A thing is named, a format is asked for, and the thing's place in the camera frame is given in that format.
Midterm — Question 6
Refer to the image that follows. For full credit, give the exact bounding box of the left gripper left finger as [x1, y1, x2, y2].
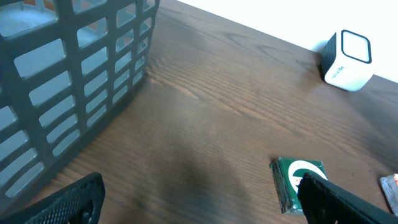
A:
[1, 172, 105, 224]

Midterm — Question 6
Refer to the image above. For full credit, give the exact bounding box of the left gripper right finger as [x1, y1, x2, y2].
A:
[297, 172, 397, 224]

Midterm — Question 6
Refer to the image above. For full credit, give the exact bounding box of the green square box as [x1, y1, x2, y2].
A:
[270, 157, 328, 215]

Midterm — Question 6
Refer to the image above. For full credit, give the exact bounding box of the orange tissue packet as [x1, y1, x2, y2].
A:
[379, 174, 398, 216]

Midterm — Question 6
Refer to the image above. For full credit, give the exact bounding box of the white barcode scanner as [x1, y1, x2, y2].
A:
[320, 29, 373, 91]

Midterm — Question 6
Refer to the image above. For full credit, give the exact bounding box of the grey plastic basket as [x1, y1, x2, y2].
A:
[1, 0, 160, 216]

